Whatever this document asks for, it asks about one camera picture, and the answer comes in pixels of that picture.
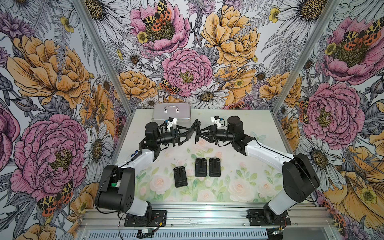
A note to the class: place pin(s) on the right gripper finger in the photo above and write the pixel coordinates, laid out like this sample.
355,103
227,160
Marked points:
207,130
202,140

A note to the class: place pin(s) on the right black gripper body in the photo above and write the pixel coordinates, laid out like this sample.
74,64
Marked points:
221,134

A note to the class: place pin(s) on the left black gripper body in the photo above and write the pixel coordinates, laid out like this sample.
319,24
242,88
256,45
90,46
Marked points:
167,137

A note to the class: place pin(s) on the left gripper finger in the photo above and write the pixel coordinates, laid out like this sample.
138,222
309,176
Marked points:
182,138
189,127

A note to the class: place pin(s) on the black phone stand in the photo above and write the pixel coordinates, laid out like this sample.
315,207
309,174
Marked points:
180,177
197,135
214,167
201,167

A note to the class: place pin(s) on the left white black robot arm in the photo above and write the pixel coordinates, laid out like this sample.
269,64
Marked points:
116,190

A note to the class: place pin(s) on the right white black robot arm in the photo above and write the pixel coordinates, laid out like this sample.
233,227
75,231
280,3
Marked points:
299,177

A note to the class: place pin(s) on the silver aluminium case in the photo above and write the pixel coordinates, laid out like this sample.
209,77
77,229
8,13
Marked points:
180,111

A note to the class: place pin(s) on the small circuit board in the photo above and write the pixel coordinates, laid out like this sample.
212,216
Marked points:
144,233

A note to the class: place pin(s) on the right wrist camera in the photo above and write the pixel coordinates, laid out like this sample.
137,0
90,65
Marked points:
220,122

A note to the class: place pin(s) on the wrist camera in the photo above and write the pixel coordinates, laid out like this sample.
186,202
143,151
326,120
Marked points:
171,123
220,122

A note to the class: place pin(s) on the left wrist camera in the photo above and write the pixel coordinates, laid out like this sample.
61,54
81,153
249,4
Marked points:
171,123

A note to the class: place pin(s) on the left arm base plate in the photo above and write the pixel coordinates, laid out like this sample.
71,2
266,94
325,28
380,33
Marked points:
156,217

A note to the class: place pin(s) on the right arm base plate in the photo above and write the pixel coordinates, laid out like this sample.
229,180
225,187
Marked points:
259,217

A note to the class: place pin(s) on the aluminium front rail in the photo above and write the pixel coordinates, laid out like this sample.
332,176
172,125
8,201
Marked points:
195,215

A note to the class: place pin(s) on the right aluminium corner post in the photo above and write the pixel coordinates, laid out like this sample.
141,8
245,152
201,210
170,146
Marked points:
320,26

